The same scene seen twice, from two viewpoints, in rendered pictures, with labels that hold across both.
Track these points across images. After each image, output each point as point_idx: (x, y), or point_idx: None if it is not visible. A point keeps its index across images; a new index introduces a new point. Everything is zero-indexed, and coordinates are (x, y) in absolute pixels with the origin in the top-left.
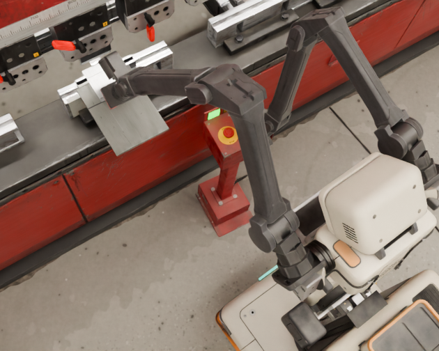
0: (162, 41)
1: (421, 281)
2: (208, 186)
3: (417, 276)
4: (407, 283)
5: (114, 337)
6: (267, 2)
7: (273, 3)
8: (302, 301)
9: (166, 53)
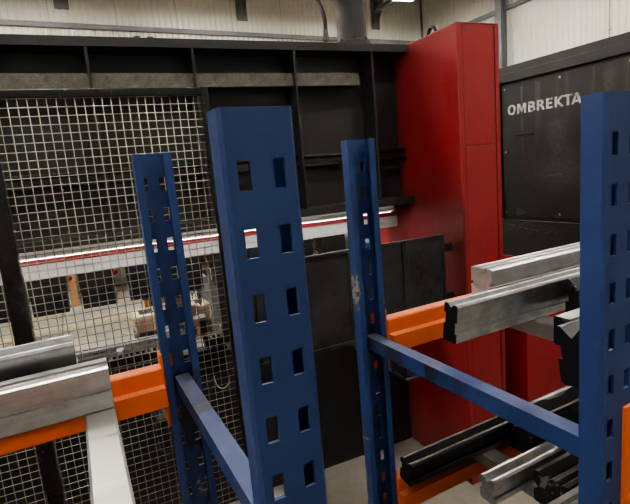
0: (220, 324)
1: (144, 315)
2: None
3: (143, 318)
4: (149, 320)
5: None
6: (136, 339)
7: (132, 339)
8: (199, 319)
9: (220, 321)
